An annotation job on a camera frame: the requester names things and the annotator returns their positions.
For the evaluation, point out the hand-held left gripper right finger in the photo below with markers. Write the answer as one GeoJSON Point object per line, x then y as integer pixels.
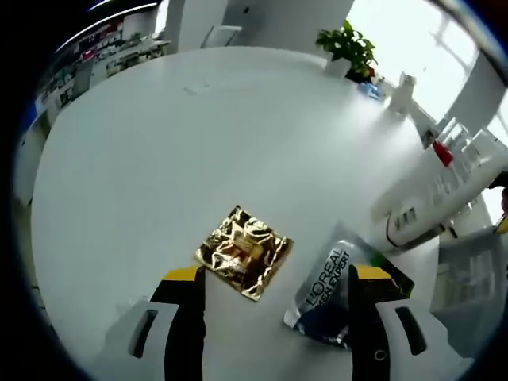
{"type": "Point", "coordinates": [365, 317]}

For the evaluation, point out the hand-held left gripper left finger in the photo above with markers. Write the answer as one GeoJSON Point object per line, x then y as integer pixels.
{"type": "Point", "coordinates": [182, 317]}

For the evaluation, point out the silver green skincare sachet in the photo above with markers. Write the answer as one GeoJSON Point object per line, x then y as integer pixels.
{"type": "Point", "coordinates": [321, 289]}

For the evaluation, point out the small clear-capped skincare bottle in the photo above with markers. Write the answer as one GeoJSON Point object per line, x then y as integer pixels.
{"type": "Point", "coordinates": [474, 151]}

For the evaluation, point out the large white skincare tube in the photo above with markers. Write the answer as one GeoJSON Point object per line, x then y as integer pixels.
{"type": "Point", "coordinates": [420, 210]}

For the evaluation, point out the gold foil skincare sachet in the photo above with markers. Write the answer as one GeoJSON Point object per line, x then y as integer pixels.
{"type": "Point", "coordinates": [242, 254]}

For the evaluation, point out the grey mesh office chair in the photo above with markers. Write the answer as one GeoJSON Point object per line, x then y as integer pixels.
{"type": "Point", "coordinates": [468, 278]}

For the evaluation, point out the white insulated flask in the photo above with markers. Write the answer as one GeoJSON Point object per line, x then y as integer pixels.
{"type": "Point", "coordinates": [401, 97]}

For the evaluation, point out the blue cloth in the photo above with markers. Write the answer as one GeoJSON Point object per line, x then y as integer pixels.
{"type": "Point", "coordinates": [369, 90]}

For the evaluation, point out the potted green plant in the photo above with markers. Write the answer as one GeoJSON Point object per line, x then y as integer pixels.
{"type": "Point", "coordinates": [347, 43]}

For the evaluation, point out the long white desk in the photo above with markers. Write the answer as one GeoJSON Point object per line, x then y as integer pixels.
{"type": "Point", "coordinates": [135, 51]}

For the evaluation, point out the white office chair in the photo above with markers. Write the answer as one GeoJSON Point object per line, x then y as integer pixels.
{"type": "Point", "coordinates": [220, 36]}

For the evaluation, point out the background shelves with goods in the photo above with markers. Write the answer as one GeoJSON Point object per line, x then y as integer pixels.
{"type": "Point", "coordinates": [95, 43]}

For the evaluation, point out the ceiling light strip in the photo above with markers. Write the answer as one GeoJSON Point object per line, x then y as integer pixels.
{"type": "Point", "coordinates": [99, 18]}

